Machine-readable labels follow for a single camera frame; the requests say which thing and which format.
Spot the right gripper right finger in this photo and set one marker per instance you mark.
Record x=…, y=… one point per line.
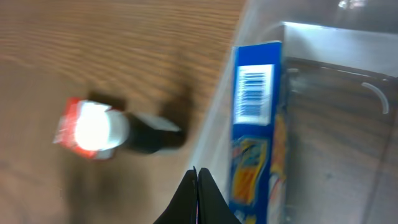
x=212, y=208

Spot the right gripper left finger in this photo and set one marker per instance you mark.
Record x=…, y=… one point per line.
x=182, y=208

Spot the blue tall box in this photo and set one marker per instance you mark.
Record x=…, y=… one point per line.
x=257, y=175

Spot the dark bottle white cap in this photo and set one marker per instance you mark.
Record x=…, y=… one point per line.
x=99, y=128

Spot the red medicine box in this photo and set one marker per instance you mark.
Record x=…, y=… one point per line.
x=64, y=135

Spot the clear plastic container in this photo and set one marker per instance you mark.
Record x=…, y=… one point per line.
x=341, y=58

